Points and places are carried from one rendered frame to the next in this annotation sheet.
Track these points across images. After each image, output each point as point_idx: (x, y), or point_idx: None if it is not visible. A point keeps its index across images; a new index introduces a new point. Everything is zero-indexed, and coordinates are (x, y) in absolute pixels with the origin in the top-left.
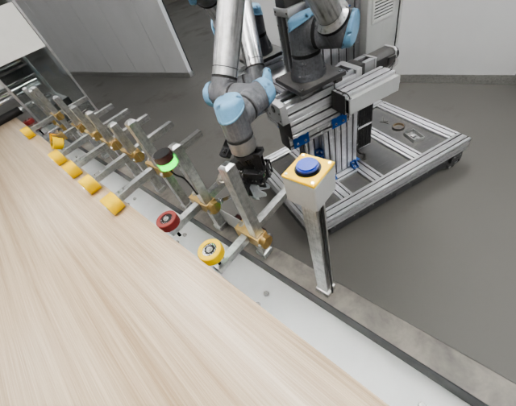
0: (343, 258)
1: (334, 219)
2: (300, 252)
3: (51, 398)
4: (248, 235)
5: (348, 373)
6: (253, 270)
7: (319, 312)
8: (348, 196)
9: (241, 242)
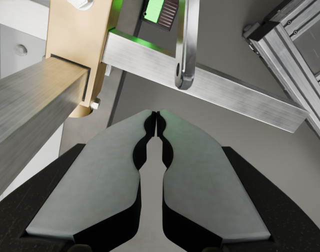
0: (223, 72)
1: (277, 71)
2: (232, 10)
3: None
4: (47, 53)
5: (19, 175)
6: None
7: None
8: (317, 88)
9: (17, 27)
